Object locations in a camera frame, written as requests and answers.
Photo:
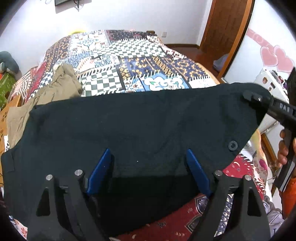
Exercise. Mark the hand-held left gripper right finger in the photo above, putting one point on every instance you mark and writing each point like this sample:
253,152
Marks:
197,172

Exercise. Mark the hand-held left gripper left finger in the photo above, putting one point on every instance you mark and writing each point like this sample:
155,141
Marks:
101,170

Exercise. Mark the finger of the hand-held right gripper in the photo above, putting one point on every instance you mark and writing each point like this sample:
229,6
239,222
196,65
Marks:
256,98

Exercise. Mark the black pants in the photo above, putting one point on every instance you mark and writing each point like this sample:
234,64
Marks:
138,127

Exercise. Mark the khaki pants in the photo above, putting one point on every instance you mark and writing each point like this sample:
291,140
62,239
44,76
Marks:
46,92

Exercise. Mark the person's right hand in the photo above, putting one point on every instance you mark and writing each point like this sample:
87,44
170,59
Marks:
282,148

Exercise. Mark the pale grey cloth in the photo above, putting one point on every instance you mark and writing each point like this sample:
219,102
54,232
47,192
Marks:
220,63

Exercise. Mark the white wardrobe door heart stickers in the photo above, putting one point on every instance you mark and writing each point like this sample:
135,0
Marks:
268,30

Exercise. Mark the brown wooden door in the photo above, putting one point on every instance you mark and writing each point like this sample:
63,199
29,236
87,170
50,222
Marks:
226,23

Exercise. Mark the patchwork printed bedspread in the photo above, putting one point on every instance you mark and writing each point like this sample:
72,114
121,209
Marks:
138,67

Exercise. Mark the wooden lap table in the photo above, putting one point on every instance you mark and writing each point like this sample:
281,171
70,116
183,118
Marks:
7,114

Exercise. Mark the orange striped cloth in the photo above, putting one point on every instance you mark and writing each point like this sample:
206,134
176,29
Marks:
26,77

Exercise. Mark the green leaf-print storage box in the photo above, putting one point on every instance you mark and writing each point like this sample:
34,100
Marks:
5,84

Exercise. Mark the grey plush toy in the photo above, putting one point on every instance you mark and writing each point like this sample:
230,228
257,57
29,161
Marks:
8,61

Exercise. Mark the small black monitor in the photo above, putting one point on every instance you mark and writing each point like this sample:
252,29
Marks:
62,1

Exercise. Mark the wooden bed post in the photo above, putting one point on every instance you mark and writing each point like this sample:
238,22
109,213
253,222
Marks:
150,32

